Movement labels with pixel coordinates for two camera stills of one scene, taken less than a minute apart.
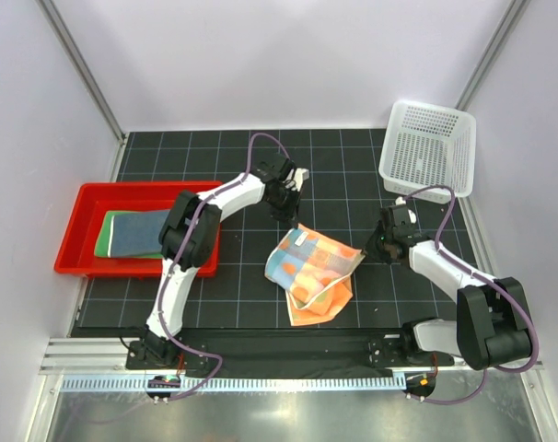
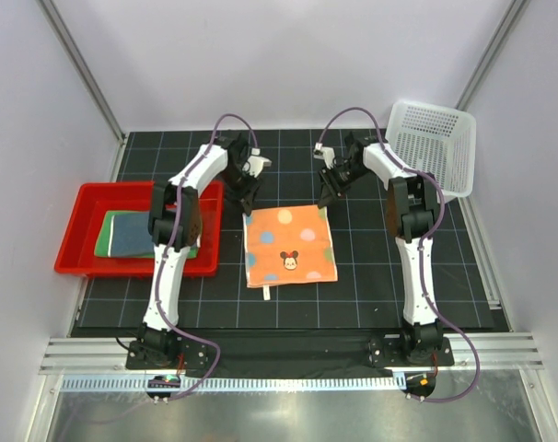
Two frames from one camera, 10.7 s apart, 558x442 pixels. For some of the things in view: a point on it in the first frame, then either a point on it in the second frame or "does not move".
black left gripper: [289, 215] to [247, 194]
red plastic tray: [77, 254] does not move
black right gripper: [371, 248] to [331, 189]
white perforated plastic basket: [429, 145] does not move
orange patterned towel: [315, 273] to [288, 246]
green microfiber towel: [102, 246] does not move
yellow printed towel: [136, 233] does not move
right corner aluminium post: [492, 51] does not move
